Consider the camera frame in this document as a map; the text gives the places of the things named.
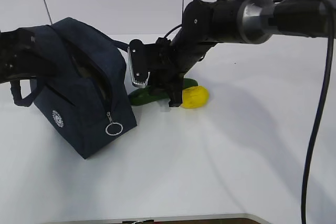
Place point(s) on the green cucumber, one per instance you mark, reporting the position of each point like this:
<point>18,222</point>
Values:
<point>142,96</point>

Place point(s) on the navy blue lunch bag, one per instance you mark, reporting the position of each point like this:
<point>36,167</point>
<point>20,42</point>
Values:
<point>86,101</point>

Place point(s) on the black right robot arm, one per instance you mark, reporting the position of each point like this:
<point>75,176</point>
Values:
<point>207,24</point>

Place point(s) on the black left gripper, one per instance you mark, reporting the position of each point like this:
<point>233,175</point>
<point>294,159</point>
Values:
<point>19,60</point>

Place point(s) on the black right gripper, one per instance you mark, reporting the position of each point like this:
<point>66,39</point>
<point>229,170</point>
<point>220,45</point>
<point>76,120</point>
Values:
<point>164,61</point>

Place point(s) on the yellow lemon toy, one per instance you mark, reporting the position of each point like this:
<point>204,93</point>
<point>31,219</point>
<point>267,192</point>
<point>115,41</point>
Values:
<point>194,97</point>

